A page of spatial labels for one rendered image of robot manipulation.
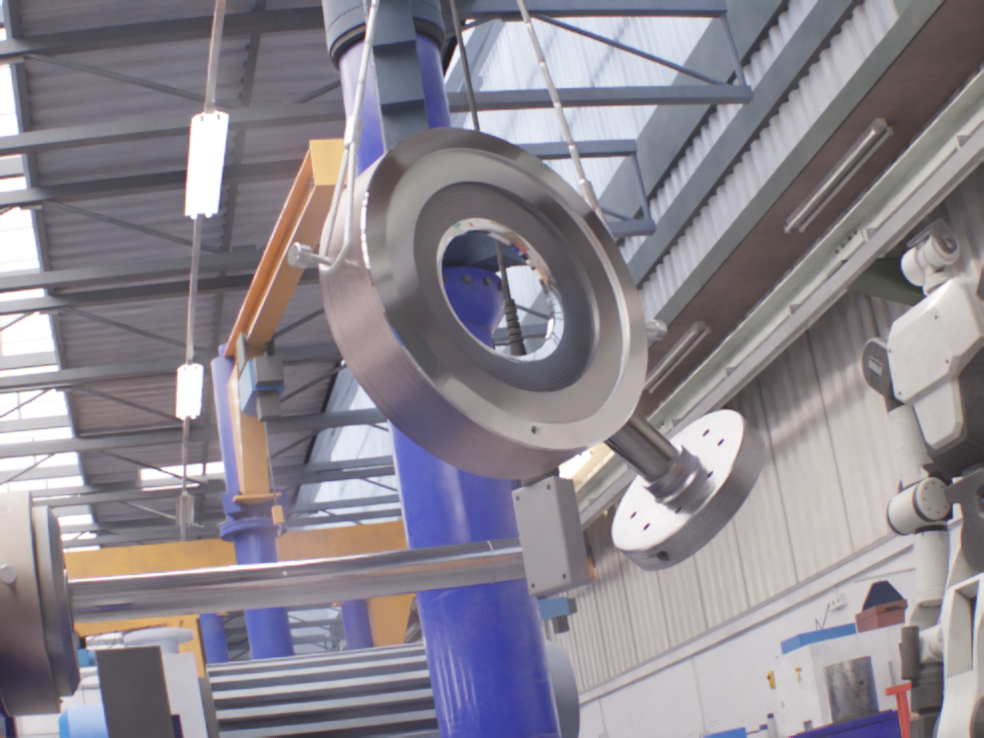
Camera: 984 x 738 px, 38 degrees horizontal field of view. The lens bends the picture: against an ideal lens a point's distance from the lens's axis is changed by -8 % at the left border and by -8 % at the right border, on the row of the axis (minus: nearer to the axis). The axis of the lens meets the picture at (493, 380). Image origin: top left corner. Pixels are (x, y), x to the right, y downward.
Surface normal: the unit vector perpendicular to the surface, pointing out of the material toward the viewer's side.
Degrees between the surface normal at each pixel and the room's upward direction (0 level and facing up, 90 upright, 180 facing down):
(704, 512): 122
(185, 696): 90
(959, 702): 66
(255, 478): 110
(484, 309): 129
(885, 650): 90
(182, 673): 90
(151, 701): 90
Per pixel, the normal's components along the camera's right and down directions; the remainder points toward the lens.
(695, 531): 0.00, 0.38
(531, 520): -0.68, -0.11
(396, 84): 0.03, -0.29
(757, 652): -0.96, 0.10
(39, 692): 0.26, 0.65
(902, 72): 0.17, 0.94
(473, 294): 0.57, 0.34
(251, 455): 0.34, 0.02
